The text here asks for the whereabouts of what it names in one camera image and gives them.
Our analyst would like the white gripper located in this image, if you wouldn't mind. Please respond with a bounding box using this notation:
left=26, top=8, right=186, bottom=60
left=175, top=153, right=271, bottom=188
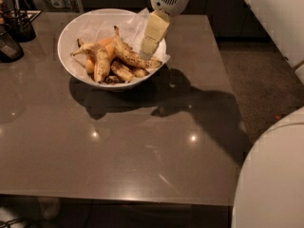
left=140, top=0, right=190, bottom=61

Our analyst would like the long spotted banana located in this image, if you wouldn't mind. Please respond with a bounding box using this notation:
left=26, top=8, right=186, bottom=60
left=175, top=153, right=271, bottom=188
left=113, top=26, right=162, bottom=68

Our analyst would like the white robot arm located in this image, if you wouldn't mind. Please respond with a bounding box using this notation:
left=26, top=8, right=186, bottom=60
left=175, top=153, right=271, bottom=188
left=150, top=0, right=304, bottom=228

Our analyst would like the small spotted banana right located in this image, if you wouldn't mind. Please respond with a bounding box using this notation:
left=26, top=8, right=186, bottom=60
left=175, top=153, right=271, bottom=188
left=131, top=67, right=149, bottom=78

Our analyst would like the short spotted banana middle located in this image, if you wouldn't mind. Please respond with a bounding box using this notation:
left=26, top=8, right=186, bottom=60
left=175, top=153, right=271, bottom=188
left=111, top=61, right=135, bottom=82

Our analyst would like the white bowl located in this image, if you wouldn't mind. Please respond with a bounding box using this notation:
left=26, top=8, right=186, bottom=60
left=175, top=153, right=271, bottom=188
left=57, top=9, right=160, bottom=91

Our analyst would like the spotted banana left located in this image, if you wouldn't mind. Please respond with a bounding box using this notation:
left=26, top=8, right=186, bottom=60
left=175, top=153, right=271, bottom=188
left=70, top=43, right=110, bottom=83

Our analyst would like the dark overripe banana bottom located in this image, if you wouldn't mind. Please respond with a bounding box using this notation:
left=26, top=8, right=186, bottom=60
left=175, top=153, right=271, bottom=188
left=104, top=75, right=122, bottom=85

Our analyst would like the orange fruit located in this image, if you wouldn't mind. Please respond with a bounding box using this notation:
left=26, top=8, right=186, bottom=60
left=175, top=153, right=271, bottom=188
left=85, top=37, right=115, bottom=74

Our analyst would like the white paper liner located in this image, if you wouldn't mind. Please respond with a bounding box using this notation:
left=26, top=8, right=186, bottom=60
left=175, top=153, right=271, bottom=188
left=70, top=9, right=169, bottom=88

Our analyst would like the black mesh utensil holder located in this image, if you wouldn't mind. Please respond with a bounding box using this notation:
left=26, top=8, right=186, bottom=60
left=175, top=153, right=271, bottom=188
left=3, top=0, right=36, bottom=43

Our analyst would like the black mesh container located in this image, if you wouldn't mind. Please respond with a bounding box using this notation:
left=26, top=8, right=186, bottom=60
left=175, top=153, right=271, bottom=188
left=0, top=24, right=24, bottom=63

